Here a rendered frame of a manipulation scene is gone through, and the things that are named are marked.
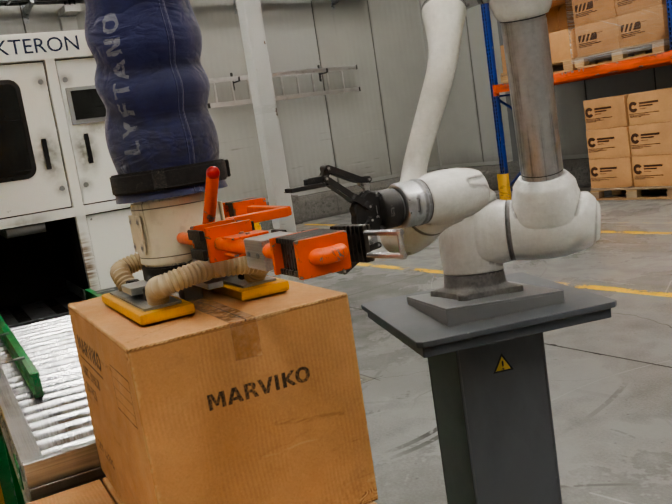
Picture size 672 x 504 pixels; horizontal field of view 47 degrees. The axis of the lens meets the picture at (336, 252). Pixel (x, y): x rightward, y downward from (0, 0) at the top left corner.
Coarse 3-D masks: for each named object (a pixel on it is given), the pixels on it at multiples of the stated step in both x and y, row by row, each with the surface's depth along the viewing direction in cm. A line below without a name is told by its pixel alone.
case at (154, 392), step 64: (128, 320) 143; (192, 320) 134; (256, 320) 129; (320, 320) 135; (128, 384) 125; (192, 384) 125; (256, 384) 130; (320, 384) 136; (128, 448) 138; (192, 448) 126; (256, 448) 131; (320, 448) 137
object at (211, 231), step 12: (192, 228) 132; (204, 228) 125; (216, 228) 126; (228, 228) 127; (240, 228) 128; (252, 228) 130; (192, 240) 132; (204, 240) 126; (192, 252) 131; (204, 252) 126; (216, 252) 126
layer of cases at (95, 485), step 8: (96, 480) 172; (104, 480) 172; (72, 488) 170; (80, 488) 169; (88, 488) 169; (96, 488) 168; (104, 488) 167; (112, 488) 167; (48, 496) 168; (56, 496) 167; (64, 496) 166; (72, 496) 166; (80, 496) 165; (88, 496) 164; (96, 496) 164; (104, 496) 163; (112, 496) 164
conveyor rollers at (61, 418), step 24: (24, 336) 350; (48, 336) 339; (72, 336) 334; (0, 360) 305; (48, 360) 296; (72, 360) 291; (24, 384) 266; (48, 384) 262; (72, 384) 257; (24, 408) 235; (48, 408) 236; (72, 408) 231; (48, 432) 211; (72, 432) 206
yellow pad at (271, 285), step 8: (224, 280) 154; (232, 280) 152; (240, 280) 151; (264, 280) 147; (272, 280) 147; (280, 280) 147; (216, 288) 154; (224, 288) 150; (232, 288) 146; (240, 288) 145; (248, 288) 143; (256, 288) 143; (264, 288) 144; (272, 288) 145; (280, 288) 145; (288, 288) 146; (232, 296) 146; (240, 296) 142; (248, 296) 142; (256, 296) 143
